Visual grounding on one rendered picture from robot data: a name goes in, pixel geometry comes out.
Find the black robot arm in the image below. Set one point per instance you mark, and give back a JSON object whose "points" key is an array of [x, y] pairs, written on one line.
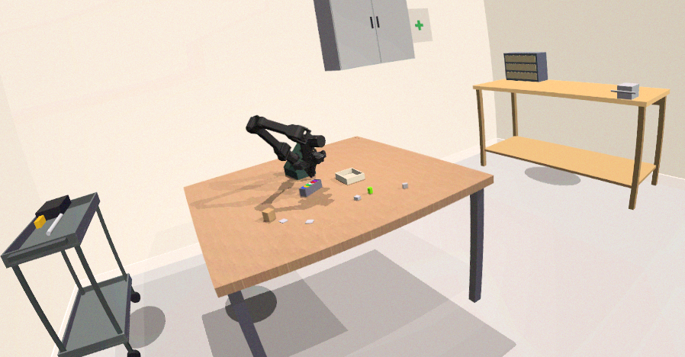
{"points": [[259, 125]]}

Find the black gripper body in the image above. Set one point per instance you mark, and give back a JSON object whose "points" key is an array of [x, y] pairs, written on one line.
{"points": [[305, 163]]}

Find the cream open-top tray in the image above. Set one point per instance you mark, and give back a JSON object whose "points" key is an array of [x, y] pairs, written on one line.
{"points": [[349, 176]]}

